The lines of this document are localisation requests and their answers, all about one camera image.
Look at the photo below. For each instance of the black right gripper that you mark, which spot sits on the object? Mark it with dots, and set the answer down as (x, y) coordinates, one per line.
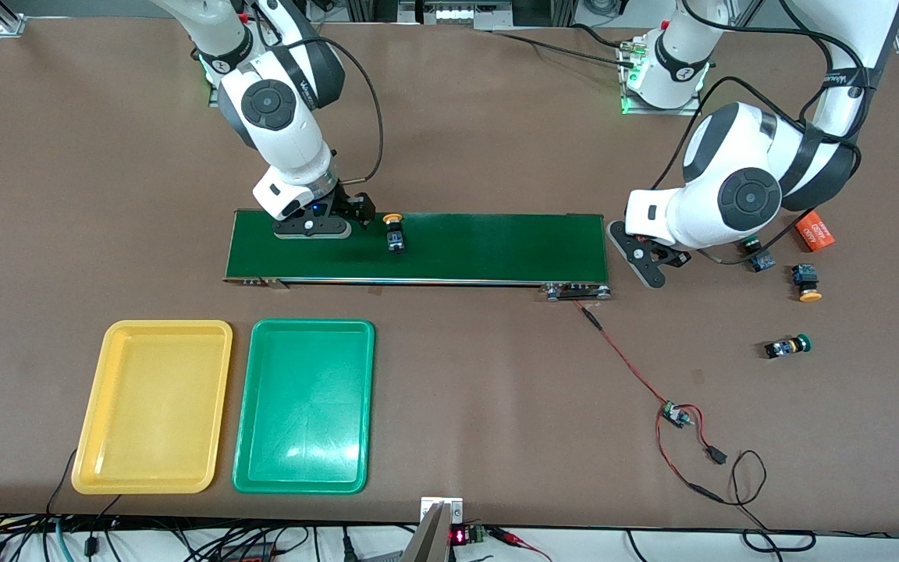
(357, 208)

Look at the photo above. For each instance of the yellow push button switch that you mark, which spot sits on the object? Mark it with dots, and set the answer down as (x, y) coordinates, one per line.
(396, 238)
(806, 281)

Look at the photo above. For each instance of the green push button switch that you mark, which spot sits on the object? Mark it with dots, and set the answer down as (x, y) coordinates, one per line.
(762, 263)
(785, 346)

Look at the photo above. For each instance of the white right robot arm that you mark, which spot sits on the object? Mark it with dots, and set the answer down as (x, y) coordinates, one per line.
(286, 140)

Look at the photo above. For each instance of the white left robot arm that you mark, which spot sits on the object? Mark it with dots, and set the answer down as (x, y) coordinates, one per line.
(730, 133)

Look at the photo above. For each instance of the green conveyor belt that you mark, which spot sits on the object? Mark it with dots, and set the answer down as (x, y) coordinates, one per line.
(496, 246)

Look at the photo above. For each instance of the small controller circuit board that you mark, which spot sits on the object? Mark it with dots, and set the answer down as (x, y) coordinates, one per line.
(676, 414)

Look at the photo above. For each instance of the red black power lead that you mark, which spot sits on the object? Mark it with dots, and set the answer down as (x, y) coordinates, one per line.
(719, 455)

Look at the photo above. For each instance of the green plastic tray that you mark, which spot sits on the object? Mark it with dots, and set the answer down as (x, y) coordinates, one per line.
(305, 406)

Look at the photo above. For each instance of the yellow plastic tray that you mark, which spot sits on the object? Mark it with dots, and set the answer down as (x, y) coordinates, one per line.
(153, 406)

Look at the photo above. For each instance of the red clip lead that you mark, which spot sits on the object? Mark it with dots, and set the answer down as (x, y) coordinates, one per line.
(516, 537)

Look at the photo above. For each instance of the grey metal pole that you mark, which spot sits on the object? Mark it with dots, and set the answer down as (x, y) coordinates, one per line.
(426, 542)

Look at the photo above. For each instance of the red digit display module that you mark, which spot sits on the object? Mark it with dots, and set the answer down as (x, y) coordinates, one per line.
(461, 536)

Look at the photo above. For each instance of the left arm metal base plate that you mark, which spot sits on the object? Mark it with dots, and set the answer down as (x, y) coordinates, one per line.
(668, 112)

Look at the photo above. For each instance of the aluminium frame rack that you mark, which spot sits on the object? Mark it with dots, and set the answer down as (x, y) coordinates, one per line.
(457, 12)

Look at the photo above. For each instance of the small metal table bracket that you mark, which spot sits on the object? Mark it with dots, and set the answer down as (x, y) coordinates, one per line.
(453, 507)

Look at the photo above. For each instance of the metal corner bracket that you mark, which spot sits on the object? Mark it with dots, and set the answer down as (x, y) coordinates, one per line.
(8, 23)

